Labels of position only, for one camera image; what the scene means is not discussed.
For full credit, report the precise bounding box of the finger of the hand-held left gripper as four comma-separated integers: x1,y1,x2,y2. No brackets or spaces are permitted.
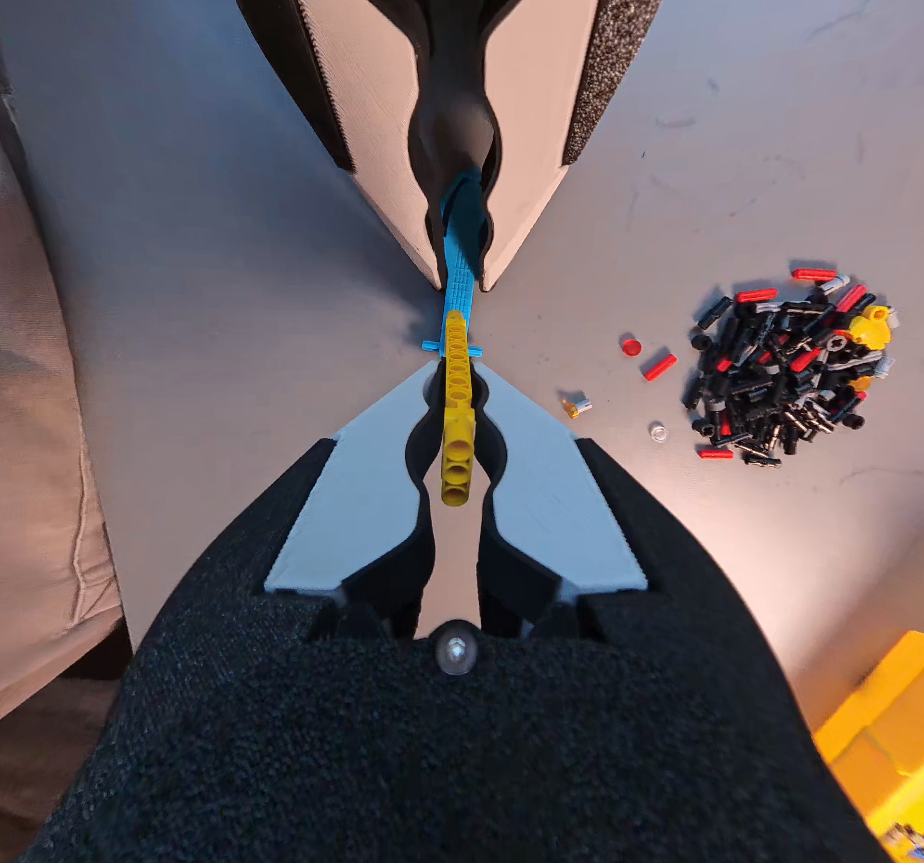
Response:
296,0,446,292
478,0,607,294

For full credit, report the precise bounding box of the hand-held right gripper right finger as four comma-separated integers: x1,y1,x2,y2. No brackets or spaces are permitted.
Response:
471,361,648,639

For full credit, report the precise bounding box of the yellow plastic parts bin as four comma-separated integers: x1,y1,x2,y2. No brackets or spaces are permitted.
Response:
812,631,924,863

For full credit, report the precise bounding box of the pile of small connector pins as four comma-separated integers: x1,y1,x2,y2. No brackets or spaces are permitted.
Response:
682,267,900,470

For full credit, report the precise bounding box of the grey desk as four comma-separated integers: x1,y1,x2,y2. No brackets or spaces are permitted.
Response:
0,0,924,734

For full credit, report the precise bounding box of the yellow perforated brick beam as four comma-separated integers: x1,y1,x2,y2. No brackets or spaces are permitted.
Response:
440,311,477,508

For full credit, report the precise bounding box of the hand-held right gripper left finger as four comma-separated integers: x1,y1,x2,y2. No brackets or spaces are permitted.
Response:
264,360,443,639

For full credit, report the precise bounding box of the blue brick separator tool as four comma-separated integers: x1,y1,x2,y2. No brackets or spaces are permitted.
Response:
422,169,486,357

